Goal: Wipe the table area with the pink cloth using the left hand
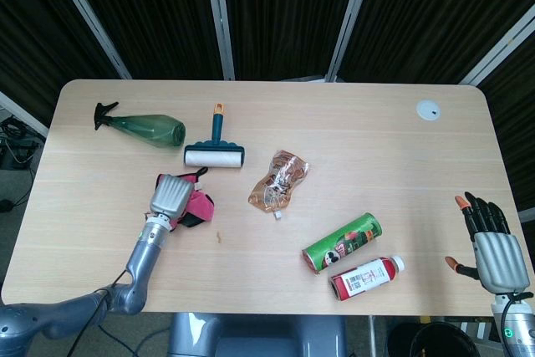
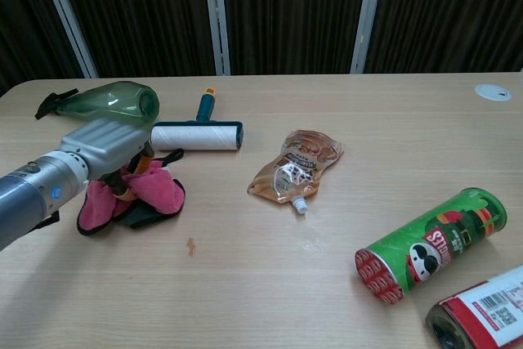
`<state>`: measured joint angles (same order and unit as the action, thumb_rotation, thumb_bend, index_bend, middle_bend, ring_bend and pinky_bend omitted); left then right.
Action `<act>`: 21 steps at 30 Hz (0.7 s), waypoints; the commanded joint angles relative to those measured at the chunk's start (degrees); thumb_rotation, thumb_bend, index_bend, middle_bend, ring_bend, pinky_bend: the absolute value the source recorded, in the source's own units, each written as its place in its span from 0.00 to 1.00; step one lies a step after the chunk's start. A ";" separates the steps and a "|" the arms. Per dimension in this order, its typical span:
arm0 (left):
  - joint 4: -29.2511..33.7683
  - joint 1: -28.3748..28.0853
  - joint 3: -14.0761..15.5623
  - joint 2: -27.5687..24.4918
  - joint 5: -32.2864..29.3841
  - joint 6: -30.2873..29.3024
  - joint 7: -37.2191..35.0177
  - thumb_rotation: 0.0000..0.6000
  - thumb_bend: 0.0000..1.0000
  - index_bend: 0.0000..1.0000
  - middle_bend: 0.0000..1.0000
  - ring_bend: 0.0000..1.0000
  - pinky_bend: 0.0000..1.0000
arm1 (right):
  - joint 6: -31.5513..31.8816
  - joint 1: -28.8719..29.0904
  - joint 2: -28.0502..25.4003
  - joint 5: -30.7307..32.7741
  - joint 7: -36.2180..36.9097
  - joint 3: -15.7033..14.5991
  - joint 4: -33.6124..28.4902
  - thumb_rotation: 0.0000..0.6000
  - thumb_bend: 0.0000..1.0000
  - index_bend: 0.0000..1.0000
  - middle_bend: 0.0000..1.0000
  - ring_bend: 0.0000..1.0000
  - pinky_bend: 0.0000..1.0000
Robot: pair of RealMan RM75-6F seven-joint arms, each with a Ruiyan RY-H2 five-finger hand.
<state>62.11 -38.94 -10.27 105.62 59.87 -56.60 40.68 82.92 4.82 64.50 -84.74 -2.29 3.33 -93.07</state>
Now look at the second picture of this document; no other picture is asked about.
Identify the green Pringles can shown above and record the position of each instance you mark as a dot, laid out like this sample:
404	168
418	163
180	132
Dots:
433	242

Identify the brown liquid spill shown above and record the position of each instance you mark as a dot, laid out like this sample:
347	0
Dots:
190	246

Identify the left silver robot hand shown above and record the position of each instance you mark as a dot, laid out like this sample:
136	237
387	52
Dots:
106	146

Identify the grey partition post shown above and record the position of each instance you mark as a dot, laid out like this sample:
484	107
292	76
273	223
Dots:
365	14
216	16
67	16

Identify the red and white labelled can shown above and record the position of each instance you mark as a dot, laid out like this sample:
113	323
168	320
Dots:
482	316

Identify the pink cloth with black trim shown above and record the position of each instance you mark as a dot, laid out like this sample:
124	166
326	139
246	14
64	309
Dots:
157	191

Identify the green plastic spray bottle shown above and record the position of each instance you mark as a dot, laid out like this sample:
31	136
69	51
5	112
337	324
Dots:
114	104

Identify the brown sauce spout pouch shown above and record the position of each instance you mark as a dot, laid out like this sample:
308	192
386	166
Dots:
296	169

